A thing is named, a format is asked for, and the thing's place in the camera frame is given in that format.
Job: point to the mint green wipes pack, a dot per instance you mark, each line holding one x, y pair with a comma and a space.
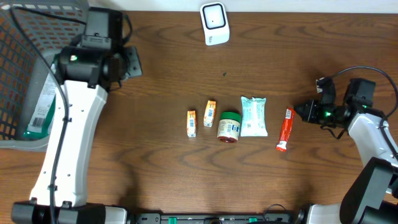
253, 122

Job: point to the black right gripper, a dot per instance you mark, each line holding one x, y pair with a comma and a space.
310, 115

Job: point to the white barcode scanner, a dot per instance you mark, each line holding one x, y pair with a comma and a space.
215, 23

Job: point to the orange tissue pack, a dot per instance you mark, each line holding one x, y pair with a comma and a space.
209, 115
191, 124

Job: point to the grey plastic basket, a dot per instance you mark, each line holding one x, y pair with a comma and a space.
32, 33

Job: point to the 3M comfort grip gloves pack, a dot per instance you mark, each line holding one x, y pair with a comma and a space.
42, 109

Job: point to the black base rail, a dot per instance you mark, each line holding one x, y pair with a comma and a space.
156, 218

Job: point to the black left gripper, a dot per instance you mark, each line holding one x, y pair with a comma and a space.
135, 66

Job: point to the red coffee stick sachet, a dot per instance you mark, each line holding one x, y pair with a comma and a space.
286, 130

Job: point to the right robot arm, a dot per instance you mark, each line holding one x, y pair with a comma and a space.
364, 202

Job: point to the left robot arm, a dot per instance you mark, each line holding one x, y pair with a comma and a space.
83, 72

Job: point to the green-lid seasoning jar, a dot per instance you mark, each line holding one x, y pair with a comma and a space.
229, 127

